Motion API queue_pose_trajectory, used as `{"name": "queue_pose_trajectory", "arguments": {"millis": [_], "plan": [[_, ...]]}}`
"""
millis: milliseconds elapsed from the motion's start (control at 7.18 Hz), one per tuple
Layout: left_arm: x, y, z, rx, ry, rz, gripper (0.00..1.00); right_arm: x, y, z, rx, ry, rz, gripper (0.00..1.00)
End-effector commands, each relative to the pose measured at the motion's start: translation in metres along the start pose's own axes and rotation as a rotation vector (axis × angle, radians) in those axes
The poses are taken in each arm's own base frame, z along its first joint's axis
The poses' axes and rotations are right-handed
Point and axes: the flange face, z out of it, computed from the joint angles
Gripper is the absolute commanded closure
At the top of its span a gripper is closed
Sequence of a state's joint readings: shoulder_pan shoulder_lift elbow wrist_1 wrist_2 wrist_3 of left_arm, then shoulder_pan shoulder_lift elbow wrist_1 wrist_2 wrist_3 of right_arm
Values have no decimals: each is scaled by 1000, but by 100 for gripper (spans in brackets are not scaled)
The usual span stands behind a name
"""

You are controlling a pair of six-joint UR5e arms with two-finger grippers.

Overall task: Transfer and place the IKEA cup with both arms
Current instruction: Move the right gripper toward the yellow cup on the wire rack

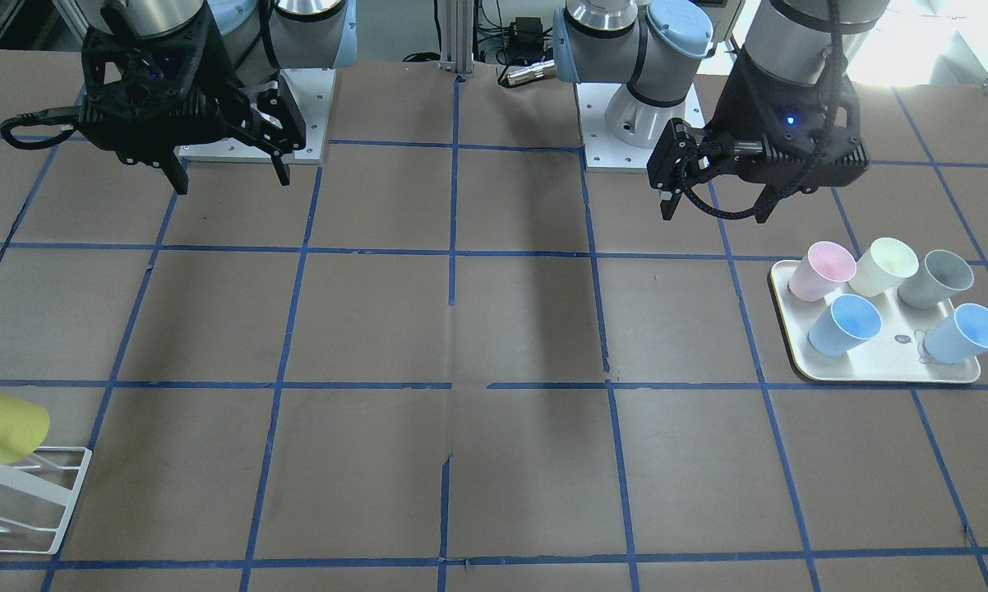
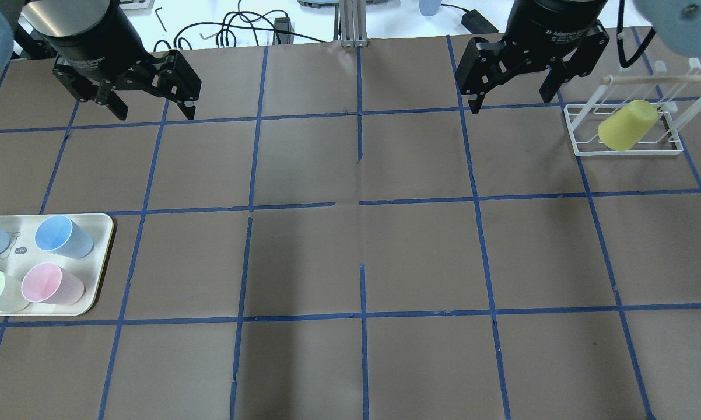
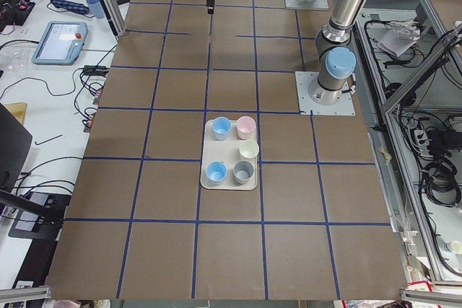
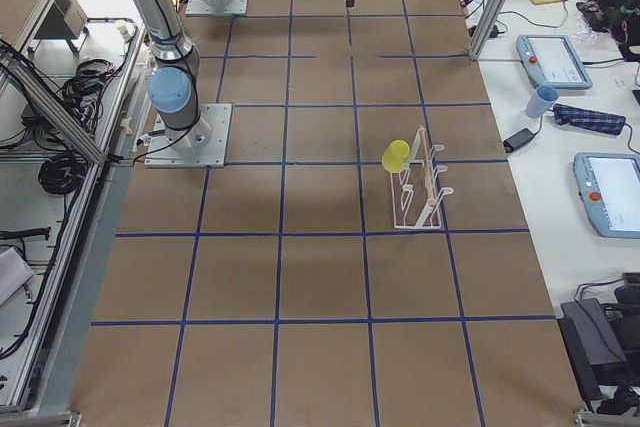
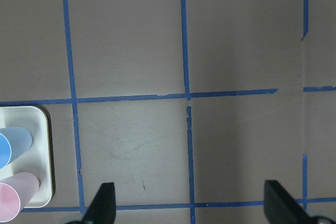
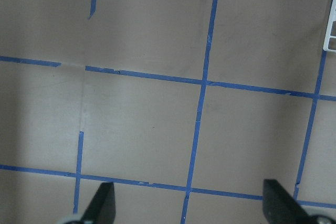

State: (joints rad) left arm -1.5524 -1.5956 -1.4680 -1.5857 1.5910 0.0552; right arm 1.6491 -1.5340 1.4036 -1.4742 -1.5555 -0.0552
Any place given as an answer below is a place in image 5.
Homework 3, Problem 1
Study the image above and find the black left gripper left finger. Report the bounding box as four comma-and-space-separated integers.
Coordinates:
81, 183, 116, 224

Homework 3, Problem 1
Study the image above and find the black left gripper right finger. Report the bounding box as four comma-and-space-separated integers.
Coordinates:
264, 180, 319, 224

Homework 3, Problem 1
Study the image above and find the pink plastic cup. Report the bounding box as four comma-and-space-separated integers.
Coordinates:
1, 172, 40, 223

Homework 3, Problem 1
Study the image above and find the blue plastic cup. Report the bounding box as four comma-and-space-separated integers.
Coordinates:
1, 127, 33, 169

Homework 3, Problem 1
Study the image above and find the white plastic tray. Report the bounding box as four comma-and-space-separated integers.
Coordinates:
1, 106, 55, 209

